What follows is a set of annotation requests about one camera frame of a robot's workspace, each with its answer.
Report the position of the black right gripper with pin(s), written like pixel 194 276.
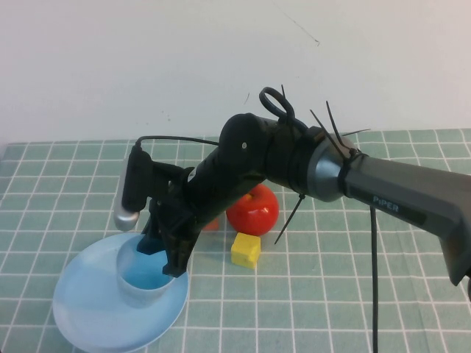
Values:
pixel 206 191

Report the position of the light blue plastic cup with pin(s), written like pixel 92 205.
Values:
pixel 140 294

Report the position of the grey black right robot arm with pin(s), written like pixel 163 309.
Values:
pixel 404 191

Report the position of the light blue plastic plate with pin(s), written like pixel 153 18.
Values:
pixel 92 316

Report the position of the orange foam cube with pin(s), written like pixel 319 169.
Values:
pixel 212 225

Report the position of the yellow foam cube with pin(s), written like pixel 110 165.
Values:
pixel 244 252

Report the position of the red apple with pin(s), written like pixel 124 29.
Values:
pixel 257 217

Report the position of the black zip tie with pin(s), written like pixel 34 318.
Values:
pixel 335 125
pixel 290 218
pixel 284 96
pixel 331 132

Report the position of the green white grid tablecloth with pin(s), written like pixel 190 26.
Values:
pixel 331 294

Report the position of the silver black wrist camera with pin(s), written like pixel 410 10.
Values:
pixel 129 217

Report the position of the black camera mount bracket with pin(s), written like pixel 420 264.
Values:
pixel 162 176

